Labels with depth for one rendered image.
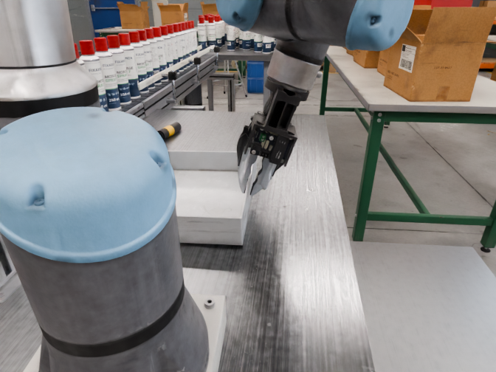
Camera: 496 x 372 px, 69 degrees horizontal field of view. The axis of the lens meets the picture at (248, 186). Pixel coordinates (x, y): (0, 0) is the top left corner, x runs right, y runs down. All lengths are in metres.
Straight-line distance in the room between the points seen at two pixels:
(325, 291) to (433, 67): 1.39
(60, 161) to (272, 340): 0.31
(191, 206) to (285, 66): 0.30
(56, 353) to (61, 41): 0.25
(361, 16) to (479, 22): 1.46
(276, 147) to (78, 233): 0.39
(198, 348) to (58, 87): 0.25
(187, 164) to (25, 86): 0.53
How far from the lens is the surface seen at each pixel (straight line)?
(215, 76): 2.25
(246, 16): 0.45
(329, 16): 0.39
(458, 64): 1.83
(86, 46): 1.07
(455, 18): 1.76
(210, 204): 0.68
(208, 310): 0.42
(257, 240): 0.59
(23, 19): 0.34
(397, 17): 0.40
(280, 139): 0.56
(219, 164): 0.81
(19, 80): 0.34
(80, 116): 0.29
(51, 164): 0.24
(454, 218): 2.10
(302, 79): 0.55
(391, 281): 0.56
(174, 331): 0.32
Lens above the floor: 1.18
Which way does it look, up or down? 27 degrees down
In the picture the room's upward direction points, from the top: straight up
